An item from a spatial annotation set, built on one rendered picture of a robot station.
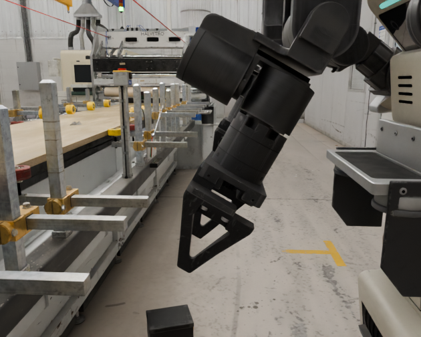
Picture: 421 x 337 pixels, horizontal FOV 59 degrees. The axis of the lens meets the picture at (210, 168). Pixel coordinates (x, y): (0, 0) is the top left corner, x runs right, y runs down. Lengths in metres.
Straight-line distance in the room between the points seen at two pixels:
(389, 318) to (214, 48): 0.53
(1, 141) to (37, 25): 11.73
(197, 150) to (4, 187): 4.24
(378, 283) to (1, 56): 12.78
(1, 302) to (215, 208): 0.72
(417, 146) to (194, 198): 0.39
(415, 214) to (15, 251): 0.85
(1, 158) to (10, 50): 12.08
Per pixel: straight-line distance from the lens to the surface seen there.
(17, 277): 0.78
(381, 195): 0.54
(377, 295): 0.76
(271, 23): 0.79
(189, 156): 5.10
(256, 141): 0.35
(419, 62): 0.67
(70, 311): 1.93
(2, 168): 0.96
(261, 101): 0.35
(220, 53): 0.35
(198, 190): 0.32
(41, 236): 1.51
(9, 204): 0.98
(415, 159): 0.62
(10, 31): 13.06
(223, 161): 0.36
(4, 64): 13.11
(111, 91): 5.10
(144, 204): 1.18
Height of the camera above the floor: 1.17
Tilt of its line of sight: 13 degrees down
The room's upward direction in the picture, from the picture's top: straight up
